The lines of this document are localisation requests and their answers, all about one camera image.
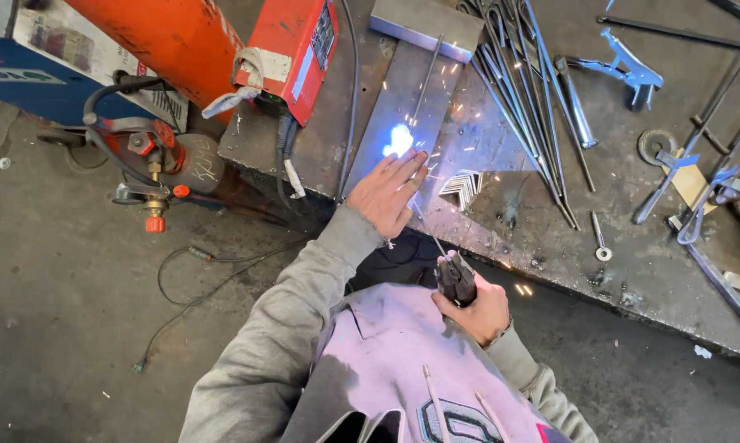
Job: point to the long dark steel bar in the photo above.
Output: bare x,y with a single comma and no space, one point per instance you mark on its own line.
671,31

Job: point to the white paper scrap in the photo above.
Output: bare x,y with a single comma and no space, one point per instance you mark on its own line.
703,352

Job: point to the welding electrode rod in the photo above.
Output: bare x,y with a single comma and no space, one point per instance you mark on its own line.
430,226

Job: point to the chrome metal tube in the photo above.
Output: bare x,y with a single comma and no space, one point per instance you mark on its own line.
576,104

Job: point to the red welding machine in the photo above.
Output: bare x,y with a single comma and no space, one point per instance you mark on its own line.
296,55

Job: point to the thick steel block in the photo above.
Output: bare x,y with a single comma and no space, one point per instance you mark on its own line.
428,24

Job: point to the blue locking clamp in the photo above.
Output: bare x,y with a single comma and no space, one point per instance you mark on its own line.
634,71

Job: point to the gas regulator with red knobs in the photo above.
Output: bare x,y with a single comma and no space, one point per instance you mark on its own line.
148,166

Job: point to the rusty round steel disc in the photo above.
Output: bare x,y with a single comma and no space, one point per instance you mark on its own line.
648,146

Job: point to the dark gas cylinder with writing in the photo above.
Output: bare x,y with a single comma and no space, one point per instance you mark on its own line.
203,166

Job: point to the thin spare electrode rod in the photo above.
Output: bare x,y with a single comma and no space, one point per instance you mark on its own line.
427,77

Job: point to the person's left hand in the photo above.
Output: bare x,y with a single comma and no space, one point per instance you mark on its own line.
382,197

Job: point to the person's right fingers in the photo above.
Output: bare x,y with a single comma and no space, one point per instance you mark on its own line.
447,304

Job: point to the black electrode holder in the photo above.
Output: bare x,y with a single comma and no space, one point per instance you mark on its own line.
457,284

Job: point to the long bar clamp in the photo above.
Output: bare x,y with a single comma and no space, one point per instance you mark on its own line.
684,157

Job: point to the blue and white machine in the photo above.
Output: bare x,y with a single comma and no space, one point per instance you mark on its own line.
49,67

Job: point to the stack of steel angle pieces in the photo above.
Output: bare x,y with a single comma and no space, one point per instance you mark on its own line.
463,187

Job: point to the flat steel strip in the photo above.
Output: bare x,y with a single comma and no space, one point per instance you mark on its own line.
724,286

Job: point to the bundle of bent steel rods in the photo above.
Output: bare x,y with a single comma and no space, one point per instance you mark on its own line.
523,98

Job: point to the bolt with washer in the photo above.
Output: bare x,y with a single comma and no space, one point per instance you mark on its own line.
602,251

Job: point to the grey steel flat plate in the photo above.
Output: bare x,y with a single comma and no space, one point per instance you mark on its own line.
400,92

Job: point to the orange gas cylinder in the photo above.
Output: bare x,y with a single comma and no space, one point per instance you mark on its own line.
160,43

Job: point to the person's lilac hoodie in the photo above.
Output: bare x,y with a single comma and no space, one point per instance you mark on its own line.
394,363

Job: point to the small wooden block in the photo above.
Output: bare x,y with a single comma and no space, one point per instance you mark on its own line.
690,184

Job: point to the small metal nut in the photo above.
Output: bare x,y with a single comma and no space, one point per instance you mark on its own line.
4,163

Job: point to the person's right hand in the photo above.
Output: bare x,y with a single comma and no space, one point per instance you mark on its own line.
484,311

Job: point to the person's left fingers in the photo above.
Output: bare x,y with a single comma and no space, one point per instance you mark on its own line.
403,166

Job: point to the bent rod clamp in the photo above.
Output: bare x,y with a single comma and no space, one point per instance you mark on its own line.
708,191

